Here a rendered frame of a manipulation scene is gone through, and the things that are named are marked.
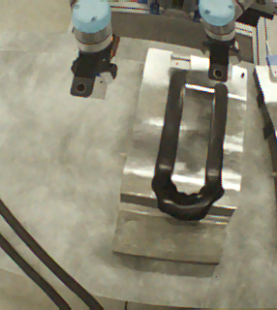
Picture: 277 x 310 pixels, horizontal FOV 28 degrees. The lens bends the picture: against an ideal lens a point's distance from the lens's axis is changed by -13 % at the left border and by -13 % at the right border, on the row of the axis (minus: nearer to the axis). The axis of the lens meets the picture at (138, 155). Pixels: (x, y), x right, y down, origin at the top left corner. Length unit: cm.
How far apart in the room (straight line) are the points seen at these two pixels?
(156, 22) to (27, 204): 109
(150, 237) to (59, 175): 27
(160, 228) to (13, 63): 62
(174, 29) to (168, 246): 113
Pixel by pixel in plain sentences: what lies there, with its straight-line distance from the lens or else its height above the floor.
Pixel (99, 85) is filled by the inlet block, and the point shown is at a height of 96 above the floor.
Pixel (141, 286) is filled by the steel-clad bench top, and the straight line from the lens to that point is 140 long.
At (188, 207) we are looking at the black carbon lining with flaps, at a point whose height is 87.
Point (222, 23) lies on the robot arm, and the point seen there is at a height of 126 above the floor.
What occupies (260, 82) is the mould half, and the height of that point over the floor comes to 85.
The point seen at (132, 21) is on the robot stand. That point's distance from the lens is 228.
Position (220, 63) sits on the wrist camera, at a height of 108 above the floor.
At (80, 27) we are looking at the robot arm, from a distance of 106.
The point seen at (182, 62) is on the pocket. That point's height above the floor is 86.
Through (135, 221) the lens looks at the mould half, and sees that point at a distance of 136.
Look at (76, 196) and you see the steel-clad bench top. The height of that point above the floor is 80.
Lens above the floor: 220
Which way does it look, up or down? 74 degrees down
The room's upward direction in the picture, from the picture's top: 2 degrees clockwise
